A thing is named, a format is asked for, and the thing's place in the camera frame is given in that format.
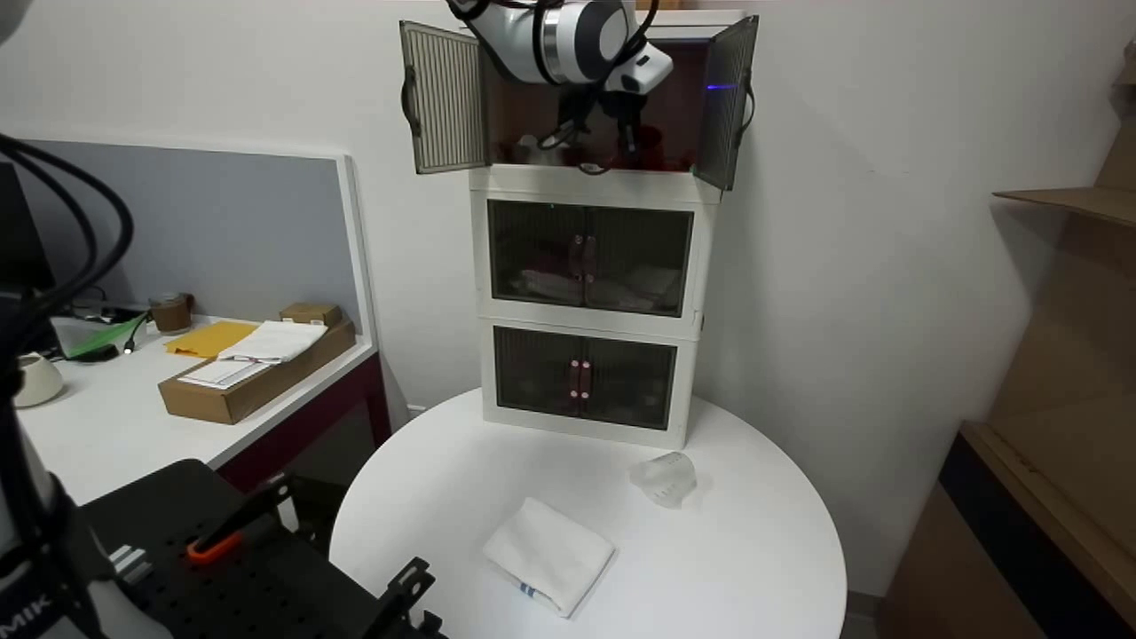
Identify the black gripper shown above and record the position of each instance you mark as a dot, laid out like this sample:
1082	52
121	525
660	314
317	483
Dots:
601	106

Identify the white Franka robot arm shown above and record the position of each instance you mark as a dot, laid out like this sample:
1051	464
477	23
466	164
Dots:
568	36

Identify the clear plastic cup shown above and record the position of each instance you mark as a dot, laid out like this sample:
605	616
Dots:
664	477

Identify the white three-tier cabinet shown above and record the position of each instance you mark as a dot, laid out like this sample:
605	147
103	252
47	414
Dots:
589	326

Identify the white paper sheet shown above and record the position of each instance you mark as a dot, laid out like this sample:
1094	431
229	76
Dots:
274	343

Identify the white folded cloth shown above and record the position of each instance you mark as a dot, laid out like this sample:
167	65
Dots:
553	554

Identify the flat open cardboard box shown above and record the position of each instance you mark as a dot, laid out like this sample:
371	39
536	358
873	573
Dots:
253	386

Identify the yellow paper sheet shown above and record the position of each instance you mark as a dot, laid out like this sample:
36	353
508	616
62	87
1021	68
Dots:
208	338

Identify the small brown roll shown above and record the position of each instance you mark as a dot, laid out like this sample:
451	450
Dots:
172	314

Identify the green plastic item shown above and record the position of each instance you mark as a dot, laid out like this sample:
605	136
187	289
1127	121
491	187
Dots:
100	338

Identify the white office desk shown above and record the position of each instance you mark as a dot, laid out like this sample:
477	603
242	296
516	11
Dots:
109	431

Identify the cardboard box with black band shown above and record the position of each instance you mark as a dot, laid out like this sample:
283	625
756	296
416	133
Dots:
1030	534

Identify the orange black clamp tool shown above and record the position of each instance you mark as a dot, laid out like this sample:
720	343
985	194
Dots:
237	592

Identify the white mug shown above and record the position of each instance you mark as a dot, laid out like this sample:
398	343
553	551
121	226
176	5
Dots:
36	381

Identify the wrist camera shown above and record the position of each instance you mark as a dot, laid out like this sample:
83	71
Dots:
644	68

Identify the grey partition with white frame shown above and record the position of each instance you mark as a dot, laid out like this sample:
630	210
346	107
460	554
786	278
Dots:
201	226

